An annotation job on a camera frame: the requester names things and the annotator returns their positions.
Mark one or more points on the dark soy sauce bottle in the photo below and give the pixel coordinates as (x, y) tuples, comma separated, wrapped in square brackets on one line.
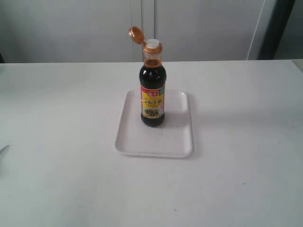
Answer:
[(152, 77)]

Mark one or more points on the white rectangular plastic tray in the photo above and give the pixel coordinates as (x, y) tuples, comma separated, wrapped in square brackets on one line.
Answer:
[(172, 139)]

